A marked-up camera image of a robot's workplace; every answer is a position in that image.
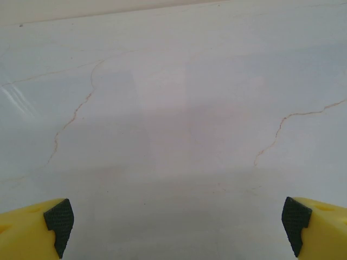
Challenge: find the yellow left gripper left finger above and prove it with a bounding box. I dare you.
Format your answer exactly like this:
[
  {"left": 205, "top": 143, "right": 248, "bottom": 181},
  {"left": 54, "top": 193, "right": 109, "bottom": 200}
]
[{"left": 0, "top": 198, "right": 75, "bottom": 260}]

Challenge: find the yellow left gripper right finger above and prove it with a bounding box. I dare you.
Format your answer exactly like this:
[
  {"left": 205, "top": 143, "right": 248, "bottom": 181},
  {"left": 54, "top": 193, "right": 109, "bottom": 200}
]
[{"left": 281, "top": 197, "right": 347, "bottom": 260}]

